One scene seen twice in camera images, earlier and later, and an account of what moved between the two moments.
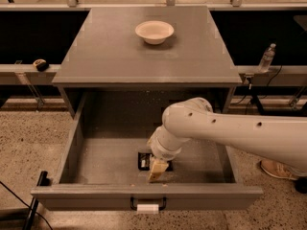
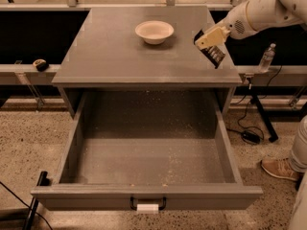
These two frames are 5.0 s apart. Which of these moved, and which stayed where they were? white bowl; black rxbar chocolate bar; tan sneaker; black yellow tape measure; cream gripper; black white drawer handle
Moved: cream gripper; black rxbar chocolate bar
Stayed: black white drawer handle; white bowl; tan sneaker; black yellow tape measure
